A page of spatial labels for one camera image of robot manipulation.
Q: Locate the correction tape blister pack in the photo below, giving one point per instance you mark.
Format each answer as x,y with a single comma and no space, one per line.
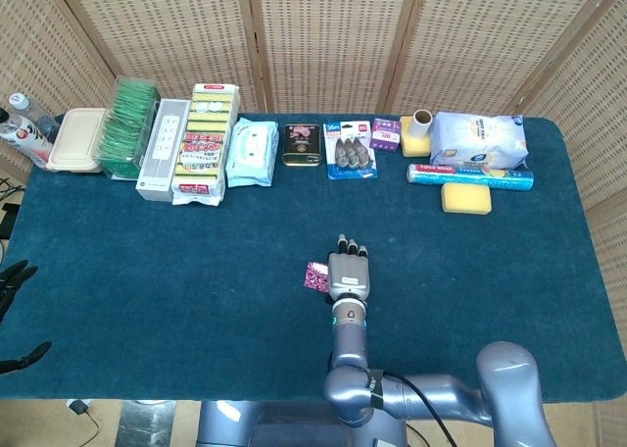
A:
350,153

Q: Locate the clear box green tea bags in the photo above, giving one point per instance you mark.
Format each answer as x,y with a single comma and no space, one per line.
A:
122,128

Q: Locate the woven wooden folding screen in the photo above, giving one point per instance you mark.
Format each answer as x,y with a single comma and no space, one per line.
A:
333,40

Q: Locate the dark blue table mat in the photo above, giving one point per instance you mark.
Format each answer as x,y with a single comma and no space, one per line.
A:
196,270

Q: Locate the beige lunch box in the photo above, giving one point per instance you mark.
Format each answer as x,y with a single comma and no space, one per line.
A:
76,140

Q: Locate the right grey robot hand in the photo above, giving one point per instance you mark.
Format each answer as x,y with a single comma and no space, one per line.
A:
349,273

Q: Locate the white paper roll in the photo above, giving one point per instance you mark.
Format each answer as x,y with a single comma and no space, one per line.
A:
422,123

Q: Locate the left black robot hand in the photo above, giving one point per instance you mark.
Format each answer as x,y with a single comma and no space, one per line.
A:
14,276

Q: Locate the blue cling film roll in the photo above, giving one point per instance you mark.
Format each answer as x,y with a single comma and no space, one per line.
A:
470,176

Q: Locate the pink patterned packet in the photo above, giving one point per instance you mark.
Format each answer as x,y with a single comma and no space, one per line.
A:
316,276

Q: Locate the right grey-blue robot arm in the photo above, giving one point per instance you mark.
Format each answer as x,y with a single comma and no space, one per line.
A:
350,344

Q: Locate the small purple box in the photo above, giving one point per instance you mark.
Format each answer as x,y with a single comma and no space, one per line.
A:
385,135

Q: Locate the black gold luncheon meat tin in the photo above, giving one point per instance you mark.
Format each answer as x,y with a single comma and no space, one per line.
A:
301,145

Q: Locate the white power strip box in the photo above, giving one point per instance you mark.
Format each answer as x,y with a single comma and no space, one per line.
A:
161,148

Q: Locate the grey-blue robot torso base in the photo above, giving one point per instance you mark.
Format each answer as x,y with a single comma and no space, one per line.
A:
274,425

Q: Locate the yellow sponge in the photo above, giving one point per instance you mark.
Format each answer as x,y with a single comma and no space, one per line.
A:
465,199
414,146

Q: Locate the shiny metal table leg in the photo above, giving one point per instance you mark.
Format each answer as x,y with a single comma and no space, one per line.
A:
147,422

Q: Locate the clear bottle white cap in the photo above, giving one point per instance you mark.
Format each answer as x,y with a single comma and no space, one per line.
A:
29,111

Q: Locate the white labelled drink bottle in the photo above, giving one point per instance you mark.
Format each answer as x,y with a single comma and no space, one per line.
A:
24,138

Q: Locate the white blue tissue pack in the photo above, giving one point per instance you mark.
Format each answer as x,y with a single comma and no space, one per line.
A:
480,140

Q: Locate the yellow sponge multipack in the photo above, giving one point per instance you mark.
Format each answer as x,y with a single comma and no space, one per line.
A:
206,143

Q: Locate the light blue wet wipes pack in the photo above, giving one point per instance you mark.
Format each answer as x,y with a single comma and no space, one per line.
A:
250,150

